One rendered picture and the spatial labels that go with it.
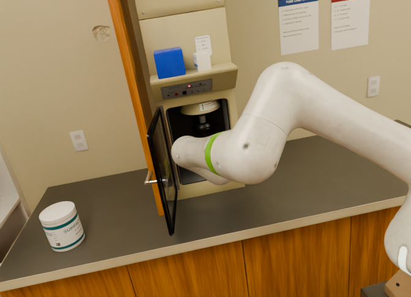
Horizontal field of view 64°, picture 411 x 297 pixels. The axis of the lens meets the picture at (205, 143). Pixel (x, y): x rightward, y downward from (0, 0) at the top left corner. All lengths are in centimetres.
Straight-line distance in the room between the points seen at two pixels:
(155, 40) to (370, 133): 84
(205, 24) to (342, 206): 87
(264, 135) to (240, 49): 116
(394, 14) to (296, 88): 148
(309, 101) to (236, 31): 111
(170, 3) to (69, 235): 94
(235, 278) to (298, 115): 91
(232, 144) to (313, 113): 18
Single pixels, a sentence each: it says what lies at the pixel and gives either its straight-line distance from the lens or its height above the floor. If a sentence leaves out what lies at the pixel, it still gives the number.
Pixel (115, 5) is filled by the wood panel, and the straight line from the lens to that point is 120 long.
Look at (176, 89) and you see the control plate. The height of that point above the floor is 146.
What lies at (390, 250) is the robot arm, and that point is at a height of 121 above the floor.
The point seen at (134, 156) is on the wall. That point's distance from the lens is 188.
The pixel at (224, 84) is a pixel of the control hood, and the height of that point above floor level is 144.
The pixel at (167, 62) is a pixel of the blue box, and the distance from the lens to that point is 119.
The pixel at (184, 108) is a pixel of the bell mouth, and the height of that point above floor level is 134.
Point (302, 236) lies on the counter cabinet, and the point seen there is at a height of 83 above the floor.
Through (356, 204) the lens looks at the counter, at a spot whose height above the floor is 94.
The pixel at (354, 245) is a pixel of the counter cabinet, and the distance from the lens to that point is 157.
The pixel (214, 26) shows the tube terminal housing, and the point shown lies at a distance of 130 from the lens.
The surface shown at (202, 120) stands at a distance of 142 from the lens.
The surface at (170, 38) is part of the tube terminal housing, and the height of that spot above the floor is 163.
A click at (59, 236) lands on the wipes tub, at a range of 140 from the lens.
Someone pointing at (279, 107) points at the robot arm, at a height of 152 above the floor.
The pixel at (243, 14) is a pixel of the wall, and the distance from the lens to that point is 177.
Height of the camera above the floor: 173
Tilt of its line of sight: 23 degrees down
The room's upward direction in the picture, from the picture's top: 9 degrees counter-clockwise
